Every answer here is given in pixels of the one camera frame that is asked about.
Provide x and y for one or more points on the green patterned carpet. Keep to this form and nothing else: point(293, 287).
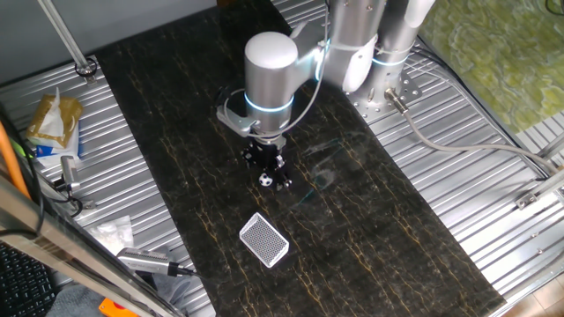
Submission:
point(506, 57)

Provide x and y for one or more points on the black marble-pattern mat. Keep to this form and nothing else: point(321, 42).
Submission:
point(352, 220)

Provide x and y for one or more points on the aluminium frame beam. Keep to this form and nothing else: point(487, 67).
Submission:
point(44, 246)

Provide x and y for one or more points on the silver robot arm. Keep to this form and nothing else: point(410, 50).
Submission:
point(269, 75)

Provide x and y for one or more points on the small grey camera on stand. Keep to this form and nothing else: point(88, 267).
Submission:
point(68, 169)

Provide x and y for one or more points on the small black-white soccer ball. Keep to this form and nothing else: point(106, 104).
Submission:
point(264, 179)

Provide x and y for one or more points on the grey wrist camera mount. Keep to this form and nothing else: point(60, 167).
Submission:
point(235, 122)

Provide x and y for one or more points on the orange emergency stop box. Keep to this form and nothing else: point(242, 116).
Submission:
point(110, 309)

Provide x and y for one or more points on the aluminium corner bracket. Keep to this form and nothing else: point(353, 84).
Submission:
point(542, 189)

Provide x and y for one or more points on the crumpled white tissue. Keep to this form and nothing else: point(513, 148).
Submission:
point(112, 233)

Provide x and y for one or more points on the yellow tissue pack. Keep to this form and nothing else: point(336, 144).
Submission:
point(53, 123)

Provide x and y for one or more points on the orange pole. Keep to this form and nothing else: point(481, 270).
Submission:
point(9, 158)

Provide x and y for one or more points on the black keyboard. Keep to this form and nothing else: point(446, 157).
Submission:
point(22, 286)

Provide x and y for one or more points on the grey cloth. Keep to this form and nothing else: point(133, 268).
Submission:
point(75, 304)

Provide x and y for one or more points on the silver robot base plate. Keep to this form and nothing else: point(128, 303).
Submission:
point(410, 90)

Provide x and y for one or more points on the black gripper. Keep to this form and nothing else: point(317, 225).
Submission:
point(264, 154)

